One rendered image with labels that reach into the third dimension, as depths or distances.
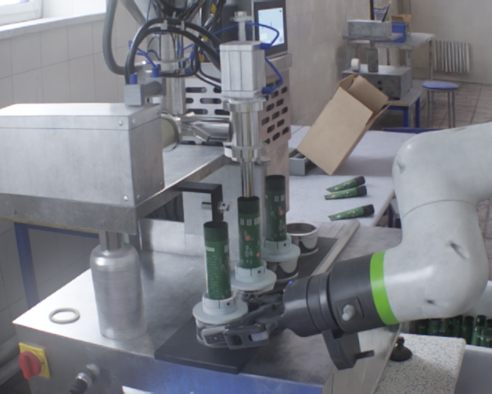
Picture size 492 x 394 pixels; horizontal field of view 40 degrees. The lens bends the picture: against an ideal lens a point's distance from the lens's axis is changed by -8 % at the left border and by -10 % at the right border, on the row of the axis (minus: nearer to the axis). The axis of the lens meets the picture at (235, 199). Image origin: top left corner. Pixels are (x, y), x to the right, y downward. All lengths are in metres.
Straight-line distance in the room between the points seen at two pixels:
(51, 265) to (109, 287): 2.16
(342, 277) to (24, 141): 0.46
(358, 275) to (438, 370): 0.63
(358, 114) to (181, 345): 1.82
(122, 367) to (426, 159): 0.49
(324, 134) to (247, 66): 1.80
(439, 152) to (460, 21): 10.30
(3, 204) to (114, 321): 0.24
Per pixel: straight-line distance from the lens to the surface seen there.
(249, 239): 1.01
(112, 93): 3.45
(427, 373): 1.43
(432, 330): 1.98
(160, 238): 1.30
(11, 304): 2.93
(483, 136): 0.86
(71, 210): 0.97
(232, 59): 0.95
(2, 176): 1.04
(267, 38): 1.20
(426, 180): 0.84
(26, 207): 1.02
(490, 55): 11.15
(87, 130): 0.92
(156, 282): 1.18
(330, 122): 2.71
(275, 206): 1.10
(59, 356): 1.07
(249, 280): 1.03
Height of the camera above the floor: 1.49
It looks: 17 degrees down
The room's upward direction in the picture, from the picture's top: 2 degrees counter-clockwise
